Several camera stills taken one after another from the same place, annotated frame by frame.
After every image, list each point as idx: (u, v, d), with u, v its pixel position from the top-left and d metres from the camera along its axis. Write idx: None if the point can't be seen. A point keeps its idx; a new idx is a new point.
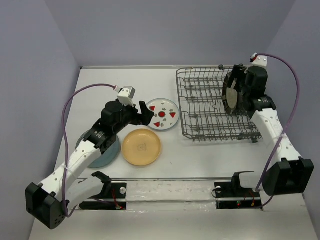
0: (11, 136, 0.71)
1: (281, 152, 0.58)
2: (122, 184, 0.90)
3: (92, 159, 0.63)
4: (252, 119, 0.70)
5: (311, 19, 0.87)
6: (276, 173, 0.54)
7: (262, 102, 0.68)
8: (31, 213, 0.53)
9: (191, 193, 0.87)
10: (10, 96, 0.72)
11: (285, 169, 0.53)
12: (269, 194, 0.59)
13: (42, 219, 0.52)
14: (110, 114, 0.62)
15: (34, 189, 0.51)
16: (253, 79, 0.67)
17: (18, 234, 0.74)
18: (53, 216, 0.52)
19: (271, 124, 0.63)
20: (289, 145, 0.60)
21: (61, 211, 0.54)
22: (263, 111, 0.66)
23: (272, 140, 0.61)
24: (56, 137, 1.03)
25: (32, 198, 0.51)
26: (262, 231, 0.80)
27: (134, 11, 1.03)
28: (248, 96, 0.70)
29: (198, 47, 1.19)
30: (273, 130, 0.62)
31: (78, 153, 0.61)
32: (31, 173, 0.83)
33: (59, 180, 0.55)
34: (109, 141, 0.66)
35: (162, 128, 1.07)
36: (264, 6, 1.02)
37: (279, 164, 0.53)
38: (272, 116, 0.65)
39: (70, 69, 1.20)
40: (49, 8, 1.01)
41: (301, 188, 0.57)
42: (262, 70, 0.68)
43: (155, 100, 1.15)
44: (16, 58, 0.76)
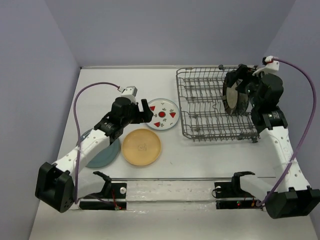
0: (10, 136, 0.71)
1: (289, 180, 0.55)
2: (122, 184, 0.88)
3: (102, 146, 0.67)
4: (260, 133, 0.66)
5: (311, 20, 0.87)
6: (282, 201, 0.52)
7: (273, 117, 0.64)
8: (42, 194, 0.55)
9: (191, 192, 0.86)
10: (10, 95, 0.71)
11: (292, 200, 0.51)
12: (271, 216, 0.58)
13: (53, 200, 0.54)
14: (119, 106, 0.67)
15: (48, 169, 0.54)
16: (266, 92, 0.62)
17: (17, 234, 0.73)
18: (65, 196, 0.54)
19: (281, 146, 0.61)
20: (298, 171, 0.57)
21: (71, 194, 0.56)
22: (273, 129, 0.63)
23: (281, 165, 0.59)
24: (56, 136, 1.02)
25: (46, 176, 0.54)
26: (262, 231, 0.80)
27: (135, 11, 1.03)
28: (258, 110, 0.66)
29: (199, 47, 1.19)
30: (283, 153, 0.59)
31: (89, 139, 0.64)
32: (31, 173, 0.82)
33: (73, 161, 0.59)
34: (117, 132, 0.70)
35: (162, 128, 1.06)
36: (264, 6, 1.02)
37: (285, 194, 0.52)
38: (283, 136, 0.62)
39: (70, 69, 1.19)
40: (49, 7, 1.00)
41: (305, 213, 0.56)
42: (278, 81, 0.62)
43: (155, 100, 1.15)
44: (15, 57, 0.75)
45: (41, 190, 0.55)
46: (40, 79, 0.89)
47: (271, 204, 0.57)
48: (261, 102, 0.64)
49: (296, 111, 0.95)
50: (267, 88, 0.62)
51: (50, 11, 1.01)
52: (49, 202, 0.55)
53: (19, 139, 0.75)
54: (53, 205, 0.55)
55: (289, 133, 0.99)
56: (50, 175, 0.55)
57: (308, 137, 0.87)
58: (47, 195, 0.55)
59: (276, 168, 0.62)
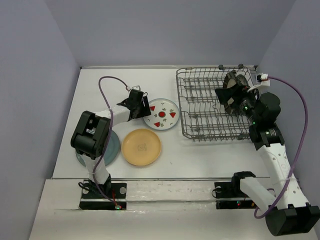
0: (10, 136, 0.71)
1: (288, 197, 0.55)
2: (122, 184, 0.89)
3: (122, 118, 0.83)
4: (257, 150, 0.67)
5: (311, 21, 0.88)
6: (282, 219, 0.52)
7: (270, 134, 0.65)
8: (79, 136, 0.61)
9: (191, 192, 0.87)
10: (9, 95, 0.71)
11: (291, 217, 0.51)
12: (273, 233, 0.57)
13: (89, 141, 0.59)
14: (136, 92, 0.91)
15: (89, 114, 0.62)
16: (264, 111, 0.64)
17: (17, 233, 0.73)
18: (102, 137, 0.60)
19: (278, 163, 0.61)
20: (297, 188, 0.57)
21: (104, 141, 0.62)
22: (271, 146, 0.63)
23: (279, 181, 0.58)
24: (56, 137, 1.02)
25: (87, 120, 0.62)
26: (263, 231, 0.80)
27: (134, 12, 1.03)
28: (256, 127, 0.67)
29: (198, 47, 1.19)
30: (280, 169, 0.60)
31: (116, 107, 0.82)
32: (31, 173, 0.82)
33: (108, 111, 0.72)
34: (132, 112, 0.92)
35: (162, 127, 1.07)
36: (264, 7, 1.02)
37: (285, 211, 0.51)
38: (280, 153, 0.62)
39: (70, 69, 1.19)
40: (49, 8, 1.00)
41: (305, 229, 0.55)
42: (275, 101, 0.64)
43: (156, 100, 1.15)
44: (16, 58, 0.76)
45: (78, 134, 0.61)
46: (40, 78, 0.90)
47: (271, 219, 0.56)
48: (259, 120, 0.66)
49: (295, 112, 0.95)
50: (264, 108, 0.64)
51: (49, 11, 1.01)
52: (84, 145, 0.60)
53: (19, 139, 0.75)
54: (88, 148, 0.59)
55: (290, 133, 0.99)
56: (88, 122, 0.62)
57: (308, 137, 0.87)
58: (84, 137, 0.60)
59: (274, 184, 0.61)
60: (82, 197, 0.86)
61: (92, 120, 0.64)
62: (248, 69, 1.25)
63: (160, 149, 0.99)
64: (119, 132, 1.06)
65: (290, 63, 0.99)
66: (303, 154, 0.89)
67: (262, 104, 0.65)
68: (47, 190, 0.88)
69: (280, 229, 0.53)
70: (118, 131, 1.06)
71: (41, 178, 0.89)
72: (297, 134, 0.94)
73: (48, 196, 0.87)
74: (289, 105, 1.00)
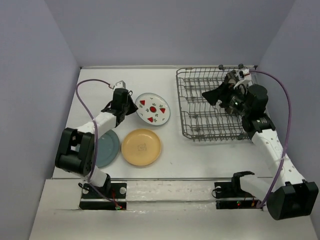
0: (10, 136, 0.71)
1: (284, 176, 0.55)
2: (122, 184, 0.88)
3: (110, 125, 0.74)
4: (252, 139, 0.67)
5: (310, 21, 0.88)
6: (282, 197, 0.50)
7: (262, 122, 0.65)
8: (63, 157, 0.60)
9: (191, 192, 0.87)
10: (9, 94, 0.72)
11: (290, 193, 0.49)
12: (275, 218, 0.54)
13: (75, 161, 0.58)
14: (120, 93, 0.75)
15: (71, 131, 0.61)
16: (253, 101, 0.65)
17: (17, 233, 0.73)
18: (88, 153, 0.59)
19: (272, 145, 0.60)
20: (292, 167, 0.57)
21: (90, 157, 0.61)
22: (263, 132, 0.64)
23: (275, 162, 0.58)
24: (56, 137, 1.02)
25: (69, 138, 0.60)
26: (263, 231, 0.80)
27: (134, 12, 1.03)
28: (247, 118, 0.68)
29: (199, 47, 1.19)
30: (274, 150, 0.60)
31: (100, 116, 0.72)
32: (31, 173, 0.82)
33: (91, 127, 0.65)
34: (121, 117, 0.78)
35: (156, 123, 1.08)
36: (264, 7, 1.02)
37: (282, 188, 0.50)
38: (273, 137, 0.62)
39: (70, 69, 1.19)
40: (49, 8, 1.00)
41: (308, 209, 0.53)
42: (262, 90, 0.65)
43: (144, 95, 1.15)
44: (16, 58, 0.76)
45: (62, 153, 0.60)
46: (40, 78, 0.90)
47: (271, 205, 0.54)
48: (249, 109, 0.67)
49: (296, 112, 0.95)
50: (252, 97, 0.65)
51: (49, 11, 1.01)
52: (70, 164, 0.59)
53: (19, 139, 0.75)
54: (74, 167, 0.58)
55: (290, 133, 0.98)
56: (71, 140, 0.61)
57: (308, 137, 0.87)
58: (69, 157, 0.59)
59: (271, 168, 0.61)
60: (82, 197, 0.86)
61: (75, 136, 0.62)
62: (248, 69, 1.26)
63: (159, 148, 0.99)
64: (119, 132, 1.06)
65: (291, 64, 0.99)
66: (304, 154, 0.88)
67: (250, 94, 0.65)
68: (47, 190, 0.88)
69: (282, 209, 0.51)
70: (118, 131, 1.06)
71: (41, 178, 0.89)
72: (297, 133, 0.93)
73: (48, 196, 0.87)
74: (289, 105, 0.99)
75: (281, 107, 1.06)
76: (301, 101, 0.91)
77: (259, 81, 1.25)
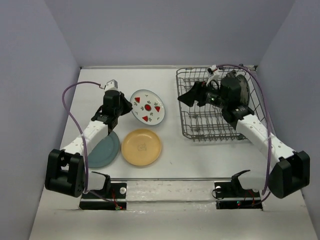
0: (10, 136, 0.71)
1: (276, 152, 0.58)
2: (122, 184, 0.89)
3: (102, 134, 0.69)
4: (236, 128, 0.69)
5: (310, 21, 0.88)
6: (280, 174, 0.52)
7: (241, 110, 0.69)
8: (53, 181, 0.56)
9: (191, 192, 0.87)
10: (9, 94, 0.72)
11: (287, 167, 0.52)
12: (280, 197, 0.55)
13: (66, 184, 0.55)
14: (111, 97, 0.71)
15: (57, 153, 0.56)
16: (228, 92, 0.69)
17: (18, 233, 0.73)
18: (78, 176, 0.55)
19: (256, 128, 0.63)
20: (280, 142, 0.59)
21: (82, 177, 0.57)
22: (244, 119, 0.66)
23: (263, 143, 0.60)
24: (56, 137, 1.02)
25: (56, 161, 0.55)
26: (263, 231, 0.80)
27: (134, 12, 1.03)
28: (226, 109, 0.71)
29: (199, 47, 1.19)
30: (260, 132, 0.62)
31: (90, 127, 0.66)
32: (31, 173, 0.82)
33: (80, 145, 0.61)
34: (113, 123, 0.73)
35: (151, 122, 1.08)
36: (264, 7, 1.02)
37: (279, 165, 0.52)
38: (255, 121, 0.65)
39: (70, 69, 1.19)
40: (49, 8, 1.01)
41: (306, 180, 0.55)
42: (234, 82, 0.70)
43: (139, 91, 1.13)
44: (15, 58, 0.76)
45: (52, 177, 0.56)
46: (40, 78, 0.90)
47: (274, 186, 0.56)
48: (227, 101, 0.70)
49: (296, 112, 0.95)
50: (227, 89, 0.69)
51: (49, 11, 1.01)
52: (62, 188, 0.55)
53: (19, 139, 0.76)
54: (67, 190, 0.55)
55: (290, 133, 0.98)
56: (59, 162, 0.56)
57: (308, 137, 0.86)
58: (60, 181, 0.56)
59: (261, 148, 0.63)
60: (82, 197, 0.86)
61: (63, 157, 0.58)
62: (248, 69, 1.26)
63: (160, 148, 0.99)
64: (119, 133, 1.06)
65: (291, 63, 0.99)
66: (304, 154, 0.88)
67: (224, 86, 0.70)
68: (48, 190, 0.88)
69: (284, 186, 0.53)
70: (118, 131, 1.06)
71: (41, 178, 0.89)
72: (298, 133, 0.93)
73: (48, 196, 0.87)
74: (289, 106, 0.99)
75: (281, 107, 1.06)
76: (301, 101, 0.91)
77: (259, 81, 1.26)
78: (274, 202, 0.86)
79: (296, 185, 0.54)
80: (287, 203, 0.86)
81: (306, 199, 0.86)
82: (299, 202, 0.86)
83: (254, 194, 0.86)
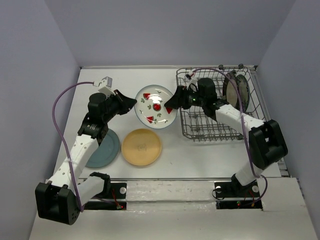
0: (11, 136, 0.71)
1: (248, 124, 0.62)
2: (122, 184, 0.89)
3: (92, 150, 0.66)
4: (218, 119, 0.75)
5: (309, 21, 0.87)
6: (254, 141, 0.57)
7: (218, 104, 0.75)
8: (46, 213, 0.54)
9: (191, 193, 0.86)
10: (9, 94, 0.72)
11: (258, 133, 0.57)
12: (263, 167, 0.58)
13: (60, 215, 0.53)
14: (96, 105, 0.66)
15: (44, 188, 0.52)
16: (204, 89, 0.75)
17: (17, 232, 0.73)
18: (70, 208, 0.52)
19: (231, 112, 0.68)
20: (252, 118, 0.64)
21: (75, 204, 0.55)
22: (221, 108, 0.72)
23: (237, 121, 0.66)
24: (56, 137, 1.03)
25: (45, 195, 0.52)
26: (263, 231, 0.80)
27: (134, 11, 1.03)
28: (205, 105, 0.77)
29: (199, 47, 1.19)
30: (234, 114, 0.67)
31: (76, 146, 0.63)
32: (31, 173, 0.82)
33: (67, 173, 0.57)
34: (103, 132, 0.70)
35: (155, 125, 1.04)
36: (263, 7, 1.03)
37: (251, 133, 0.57)
38: (230, 107, 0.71)
39: (70, 69, 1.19)
40: (49, 8, 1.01)
41: (284, 148, 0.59)
42: (209, 80, 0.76)
43: (150, 88, 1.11)
44: (15, 58, 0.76)
45: (44, 210, 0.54)
46: (39, 78, 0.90)
47: (256, 158, 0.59)
48: (205, 97, 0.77)
49: (296, 112, 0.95)
50: (202, 87, 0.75)
51: (49, 11, 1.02)
52: (56, 219, 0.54)
53: (19, 139, 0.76)
54: (62, 221, 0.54)
55: (290, 133, 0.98)
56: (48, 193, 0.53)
57: (308, 137, 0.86)
58: (52, 212, 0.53)
59: (238, 129, 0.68)
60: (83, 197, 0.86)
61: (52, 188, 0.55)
62: (248, 69, 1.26)
63: (160, 148, 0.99)
64: (119, 133, 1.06)
65: (291, 63, 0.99)
66: (305, 154, 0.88)
67: (200, 85, 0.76)
68: None
69: (262, 154, 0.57)
70: (118, 131, 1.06)
71: (41, 178, 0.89)
72: (298, 133, 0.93)
73: None
74: (290, 105, 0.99)
75: (281, 107, 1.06)
76: (301, 101, 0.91)
77: (259, 81, 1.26)
78: (275, 202, 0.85)
79: (275, 153, 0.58)
80: (288, 204, 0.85)
81: (306, 199, 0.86)
82: (299, 202, 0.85)
83: (254, 194, 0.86)
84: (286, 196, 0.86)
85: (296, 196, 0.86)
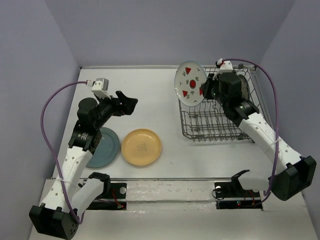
0: (10, 136, 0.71)
1: (283, 158, 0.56)
2: (122, 185, 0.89)
3: (85, 163, 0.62)
4: (239, 127, 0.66)
5: (309, 20, 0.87)
6: (286, 179, 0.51)
7: (244, 107, 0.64)
8: (44, 233, 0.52)
9: (191, 192, 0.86)
10: (9, 93, 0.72)
11: (294, 174, 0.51)
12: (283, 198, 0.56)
13: (59, 234, 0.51)
14: (86, 112, 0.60)
15: (39, 211, 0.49)
16: (228, 88, 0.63)
17: (18, 232, 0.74)
18: (67, 228, 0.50)
19: (262, 130, 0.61)
20: (287, 146, 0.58)
21: (73, 221, 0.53)
22: (249, 118, 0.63)
23: (270, 146, 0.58)
24: (56, 136, 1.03)
25: (39, 219, 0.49)
26: (263, 231, 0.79)
27: (134, 11, 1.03)
28: (228, 106, 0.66)
29: (199, 47, 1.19)
30: (268, 137, 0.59)
31: (68, 162, 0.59)
32: (31, 172, 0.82)
33: (60, 194, 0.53)
34: (95, 140, 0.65)
35: (185, 100, 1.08)
36: (263, 6, 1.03)
37: (287, 172, 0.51)
38: (260, 121, 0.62)
39: (70, 69, 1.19)
40: (49, 8, 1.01)
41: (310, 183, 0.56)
42: (233, 76, 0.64)
43: (192, 62, 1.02)
44: (15, 58, 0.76)
45: (41, 231, 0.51)
46: (39, 77, 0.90)
47: (277, 187, 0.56)
48: (229, 97, 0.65)
49: (296, 112, 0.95)
50: (226, 85, 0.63)
51: (49, 11, 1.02)
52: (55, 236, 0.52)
53: (19, 138, 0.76)
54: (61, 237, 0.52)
55: (290, 133, 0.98)
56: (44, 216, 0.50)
57: (308, 137, 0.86)
58: (50, 232, 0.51)
59: (264, 149, 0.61)
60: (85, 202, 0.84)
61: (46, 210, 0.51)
62: (248, 69, 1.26)
63: (160, 148, 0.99)
64: (119, 133, 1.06)
65: (291, 63, 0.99)
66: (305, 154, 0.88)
67: (223, 82, 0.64)
68: (47, 190, 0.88)
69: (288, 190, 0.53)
70: (119, 131, 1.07)
71: (41, 177, 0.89)
72: (298, 133, 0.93)
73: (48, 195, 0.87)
74: (290, 106, 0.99)
75: (281, 107, 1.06)
76: (301, 101, 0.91)
77: (259, 81, 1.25)
78: (275, 201, 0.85)
79: (299, 188, 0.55)
80: (288, 203, 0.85)
81: (306, 199, 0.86)
82: (299, 202, 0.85)
83: (254, 194, 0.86)
84: None
85: (296, 196, 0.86)
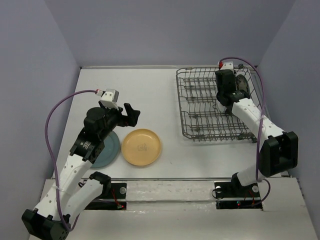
0: (11, 136, 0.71)
1: (266, 131, 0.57)
2: (122, 185, 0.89)
3: (84, 171, 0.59)
4: (232, 112, 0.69)
5: (309, 21, 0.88)
6: (267, 150, 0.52)
7: (238, 94, 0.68)
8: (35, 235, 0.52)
9: (191, 192, 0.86)
10: (9, 94, 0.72)
11: (274, 144, 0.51)
12: (266, 175, 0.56)
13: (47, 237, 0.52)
14: (93, 122, 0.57)
15: (31, 216, 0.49)
16: (221, 77, 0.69)
17: (18, 232, 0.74)
18: (55, 235, 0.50)
19: (250, 111, 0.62)
20: (271, 124, 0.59)
21: (62, 228, 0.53)
22: (240, 101, 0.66)
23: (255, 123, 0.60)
24: (56, 137, 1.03)
25: (30, 223, 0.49)
26: (262, 231, 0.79)
27: (134, 11, 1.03)
28: (222, 94, 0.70)
29: (199, 47, 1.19)
30: (253, 115, 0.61)
31: (67, 170, 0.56)
32: (31, 173, 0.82)
33: (53, 202, 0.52)
34: (97, 150, 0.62)
35: None
36: (263, 7, 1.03)
37: (267, 142, 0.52)
38: (249, 103, 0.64)
39: (70, 69, 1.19)
40: (49, 8, 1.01)
41: (294, 162, 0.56)
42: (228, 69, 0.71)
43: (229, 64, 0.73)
44: (15, 58, 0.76)
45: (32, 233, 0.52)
46: (39, 77, 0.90)
47: (262, 164, 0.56)
48: (222, 86, 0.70)
49: (296, 112, 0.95)
50: (220, 75, 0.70)
51: (49, 11, 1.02)
52: None
53: (20, 138, 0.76)
54: None
55: None
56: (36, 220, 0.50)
57: (308, 137, 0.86)
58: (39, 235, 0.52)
59: (254, 130, 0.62)
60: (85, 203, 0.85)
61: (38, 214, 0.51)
62: (248, 69, 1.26)
63: (160, 148, 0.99)
64: (119, 133, 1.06)
65: (291, 63, 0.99)
66: (305, 154, 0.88)
67: (217, 73, 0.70)
68: (47, 189, 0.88)
69: (271, 163, 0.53)
70: (119, 132, 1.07)
71: (41, 177, 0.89)
72: (298, 133, 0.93)
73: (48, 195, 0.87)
74: (290, 106, 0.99)
75: (280, 108, 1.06)
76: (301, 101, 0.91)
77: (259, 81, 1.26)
78: (274, 201, 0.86)
79: (283, 165, 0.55)
80: (288, 203, 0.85)
81: (306, 199, 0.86)
82: (299, 202, 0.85)
83: (254, 194, 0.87)
84: (285, 196, 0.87)
85: (296, 196, 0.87)
